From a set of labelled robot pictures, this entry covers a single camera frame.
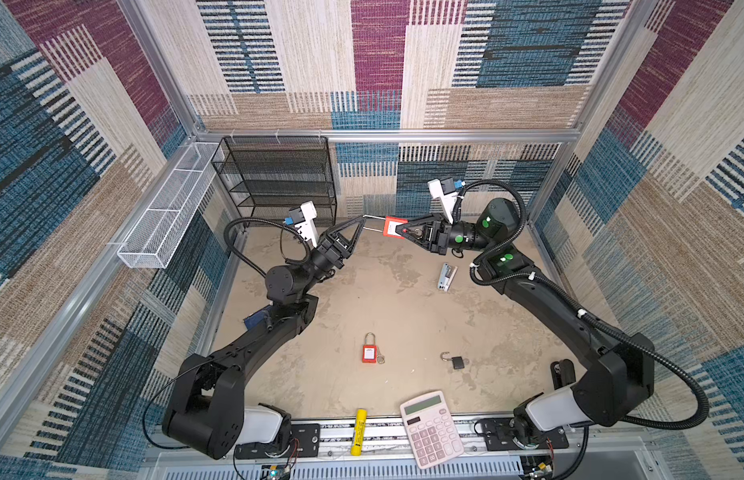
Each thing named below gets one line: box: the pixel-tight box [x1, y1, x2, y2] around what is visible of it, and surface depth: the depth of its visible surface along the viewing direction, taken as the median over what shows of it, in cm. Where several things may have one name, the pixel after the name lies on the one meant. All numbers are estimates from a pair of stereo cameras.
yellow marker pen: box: [352, 409, 368, 456], surface depth 75 cm
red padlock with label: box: [361, 332, 378, 364], surface depth 88 cm
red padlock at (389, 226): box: [362, 214, 409, 240], surface depth 62 cm
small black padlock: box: [440, 351, 465, 370], surface depth 87 cm
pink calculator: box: [400, 391, 465, 469], surface depth 75 cm
